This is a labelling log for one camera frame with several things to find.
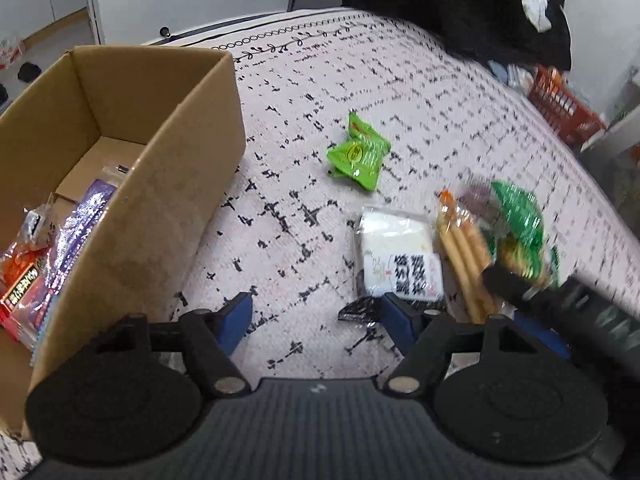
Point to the small green snack packet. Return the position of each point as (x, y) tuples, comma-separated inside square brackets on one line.
[(360, 155)]

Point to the white shelf rack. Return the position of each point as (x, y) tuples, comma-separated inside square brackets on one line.
[(92, 0)]

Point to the white black patterned cloth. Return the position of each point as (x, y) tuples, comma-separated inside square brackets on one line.
[(310, 100)]

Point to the brown cardboard box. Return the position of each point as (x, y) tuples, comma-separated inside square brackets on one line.
[(165, 200)]

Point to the red plastic basket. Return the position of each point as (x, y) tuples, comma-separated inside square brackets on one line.
[(565, 105)]

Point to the purple snack packet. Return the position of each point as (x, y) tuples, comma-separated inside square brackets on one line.
[(75, 240)]

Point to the red snack packet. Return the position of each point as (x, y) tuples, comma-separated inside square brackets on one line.
[(20, 285)]

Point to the black coat on chair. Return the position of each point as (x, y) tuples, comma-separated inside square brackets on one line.
[(450, 5)]

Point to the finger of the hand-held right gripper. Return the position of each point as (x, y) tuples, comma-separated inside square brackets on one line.
[(515, 284), (547, 335)]

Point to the pink plastic bag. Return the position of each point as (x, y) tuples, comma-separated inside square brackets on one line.
[(10, 52)]

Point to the white snack packet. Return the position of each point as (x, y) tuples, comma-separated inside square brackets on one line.
[(400, 250)]

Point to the black slipper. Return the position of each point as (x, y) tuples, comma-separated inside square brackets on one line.
[(28, 71)]

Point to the large green snack packet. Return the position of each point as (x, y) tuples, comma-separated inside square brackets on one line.
[(520, 225)]

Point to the crumpled white paper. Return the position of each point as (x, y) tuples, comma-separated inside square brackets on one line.
[(537, 5)]

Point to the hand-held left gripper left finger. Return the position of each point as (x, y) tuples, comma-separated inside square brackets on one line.
[(236, 312)]

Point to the clear breadstick packet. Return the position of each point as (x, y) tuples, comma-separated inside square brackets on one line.
[(467, 250)]

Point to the small black snack packet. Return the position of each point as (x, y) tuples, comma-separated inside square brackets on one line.
[(360, 312)]

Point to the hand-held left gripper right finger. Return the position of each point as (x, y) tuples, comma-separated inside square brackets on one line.
[(400, 317)]

